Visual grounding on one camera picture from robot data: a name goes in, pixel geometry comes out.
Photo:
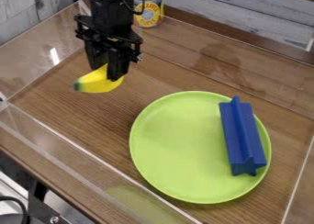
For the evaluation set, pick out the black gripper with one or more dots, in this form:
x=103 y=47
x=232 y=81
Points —
x=110 y=40

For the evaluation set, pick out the yellow toy banana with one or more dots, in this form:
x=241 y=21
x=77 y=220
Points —
x=95 y=82

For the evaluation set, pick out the green round plate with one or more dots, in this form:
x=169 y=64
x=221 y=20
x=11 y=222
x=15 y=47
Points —
x=180 y=153

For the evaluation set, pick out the yellow labelled tin can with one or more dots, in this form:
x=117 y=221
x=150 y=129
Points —
x=153 y=12

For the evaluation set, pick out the blue star-shaped block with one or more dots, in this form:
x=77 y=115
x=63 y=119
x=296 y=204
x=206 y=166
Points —
x=244 y=142

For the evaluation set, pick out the clear acrylic front wall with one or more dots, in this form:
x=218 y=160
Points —
x=99 y=190

